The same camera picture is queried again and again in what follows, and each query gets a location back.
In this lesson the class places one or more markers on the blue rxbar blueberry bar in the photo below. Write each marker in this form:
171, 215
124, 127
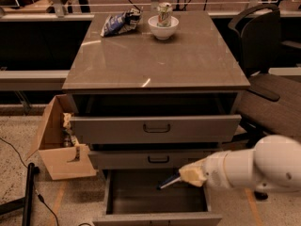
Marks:
169, 181

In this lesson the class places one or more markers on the green soda can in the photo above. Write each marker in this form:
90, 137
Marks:
164, 14

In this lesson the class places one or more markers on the grey middle drawer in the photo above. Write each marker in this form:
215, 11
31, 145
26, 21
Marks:
146, 159

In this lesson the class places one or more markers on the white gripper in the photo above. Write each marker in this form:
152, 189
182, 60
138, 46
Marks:
213, 169

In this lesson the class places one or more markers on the grey bottom drawer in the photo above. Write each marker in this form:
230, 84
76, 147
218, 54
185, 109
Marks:
132, 198

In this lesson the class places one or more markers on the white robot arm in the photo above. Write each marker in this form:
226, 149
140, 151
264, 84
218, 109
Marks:
272, 165

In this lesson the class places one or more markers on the blue white chip bag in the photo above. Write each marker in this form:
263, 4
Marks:
121, 23

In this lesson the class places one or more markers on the crumpled items in box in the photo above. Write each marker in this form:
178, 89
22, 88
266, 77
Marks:
70, 139

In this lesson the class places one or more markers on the black stand pole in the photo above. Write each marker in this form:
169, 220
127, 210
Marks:
24, 203

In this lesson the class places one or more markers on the white ceramic bowl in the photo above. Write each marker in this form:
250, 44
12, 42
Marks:
162, 33

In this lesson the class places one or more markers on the grey top drawer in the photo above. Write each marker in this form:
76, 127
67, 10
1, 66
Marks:
147, 130

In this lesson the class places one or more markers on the brown cardboard box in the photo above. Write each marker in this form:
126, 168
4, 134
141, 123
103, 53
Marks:
60, 161

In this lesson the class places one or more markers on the grey drawer cabinet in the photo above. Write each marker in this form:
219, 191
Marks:
193, 73

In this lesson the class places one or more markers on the black office chair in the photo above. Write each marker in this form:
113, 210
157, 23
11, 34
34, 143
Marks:
272, 104

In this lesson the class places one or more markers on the grey drawer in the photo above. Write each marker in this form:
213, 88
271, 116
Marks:
132, 198
147, 130
146, 159

